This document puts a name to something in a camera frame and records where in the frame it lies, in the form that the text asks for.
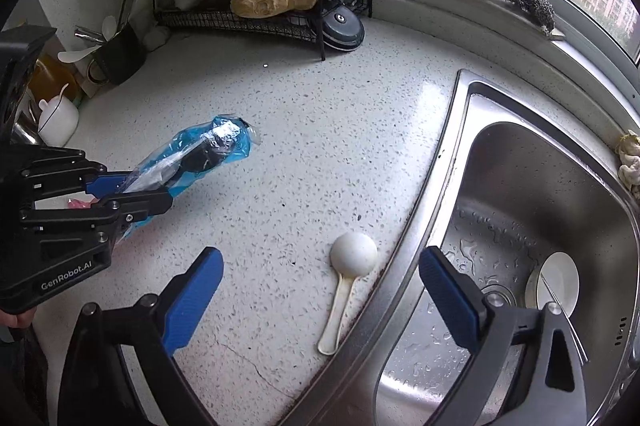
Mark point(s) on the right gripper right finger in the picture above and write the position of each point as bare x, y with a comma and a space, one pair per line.
456, 297

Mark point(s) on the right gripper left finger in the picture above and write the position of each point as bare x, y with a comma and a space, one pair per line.
186, 297

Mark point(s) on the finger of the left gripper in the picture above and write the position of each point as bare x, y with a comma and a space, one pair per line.
132, 207
106, 184

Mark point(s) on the blue plastic wrapper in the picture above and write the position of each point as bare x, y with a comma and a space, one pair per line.
188, 156

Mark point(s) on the white plastic spoon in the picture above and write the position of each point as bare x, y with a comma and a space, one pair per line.
353, 255

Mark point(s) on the operator left hand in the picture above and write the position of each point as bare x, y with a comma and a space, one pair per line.
23, 320

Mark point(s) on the white sugar bowl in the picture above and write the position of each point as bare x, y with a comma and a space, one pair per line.
58, 119

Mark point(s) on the steel teapot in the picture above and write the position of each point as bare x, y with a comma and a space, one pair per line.
25, 127

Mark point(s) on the white dish in sink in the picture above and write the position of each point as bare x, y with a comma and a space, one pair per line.
556, 279

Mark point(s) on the glass oil bottle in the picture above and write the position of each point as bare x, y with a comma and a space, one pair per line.
49, 77

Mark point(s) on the dark utensil cup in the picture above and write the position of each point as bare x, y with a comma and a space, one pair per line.
118, 59

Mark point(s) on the stainless steel sink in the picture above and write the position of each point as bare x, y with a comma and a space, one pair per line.
508, 188

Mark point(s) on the crumpled rag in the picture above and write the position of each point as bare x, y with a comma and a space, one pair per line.
628, 151

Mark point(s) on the round dark lid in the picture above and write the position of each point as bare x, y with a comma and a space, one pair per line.
342, 29

